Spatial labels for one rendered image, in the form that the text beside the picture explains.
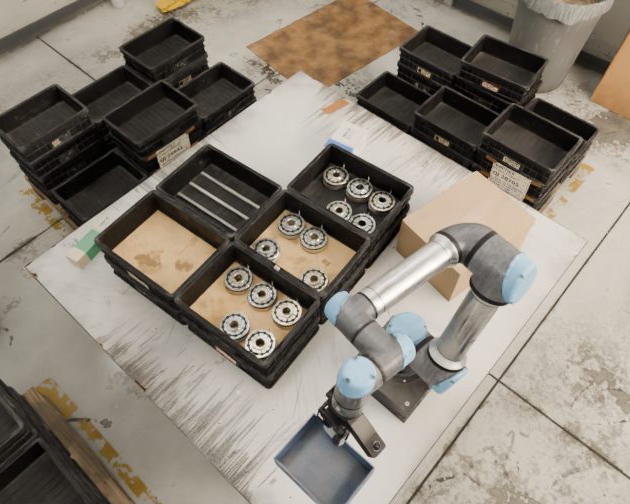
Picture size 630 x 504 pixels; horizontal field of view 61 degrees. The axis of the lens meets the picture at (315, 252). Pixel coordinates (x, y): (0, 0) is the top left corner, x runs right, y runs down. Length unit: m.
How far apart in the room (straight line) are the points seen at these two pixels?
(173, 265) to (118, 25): 3.00
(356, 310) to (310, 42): 3.30
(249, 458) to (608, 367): 1.87
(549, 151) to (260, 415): 1.98
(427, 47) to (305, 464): 2.82
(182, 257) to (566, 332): 1.95
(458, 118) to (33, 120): 2.32
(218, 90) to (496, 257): 2.34
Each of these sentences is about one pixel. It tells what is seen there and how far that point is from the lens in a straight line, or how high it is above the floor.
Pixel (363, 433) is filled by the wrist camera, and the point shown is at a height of 1.27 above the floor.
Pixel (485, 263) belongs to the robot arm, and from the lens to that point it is 1.36.
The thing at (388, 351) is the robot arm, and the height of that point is 1.44.
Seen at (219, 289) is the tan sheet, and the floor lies 0.83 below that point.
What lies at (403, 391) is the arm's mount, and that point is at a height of 0.80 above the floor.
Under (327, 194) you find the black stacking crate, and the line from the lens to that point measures 2.17.
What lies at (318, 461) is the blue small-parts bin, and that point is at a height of 1.07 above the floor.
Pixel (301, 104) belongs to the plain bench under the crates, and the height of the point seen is 0.70.
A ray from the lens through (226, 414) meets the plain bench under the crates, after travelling 1.90.
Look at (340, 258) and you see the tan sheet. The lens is 1.99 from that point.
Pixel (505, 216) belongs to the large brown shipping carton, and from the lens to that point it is 2.13.
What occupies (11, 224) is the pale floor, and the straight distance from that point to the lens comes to 3.57.
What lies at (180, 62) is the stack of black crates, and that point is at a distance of 3.35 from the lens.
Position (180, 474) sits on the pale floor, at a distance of 2.62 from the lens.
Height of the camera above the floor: 2.50
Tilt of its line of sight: 57 degrees down
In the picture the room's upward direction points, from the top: straight up
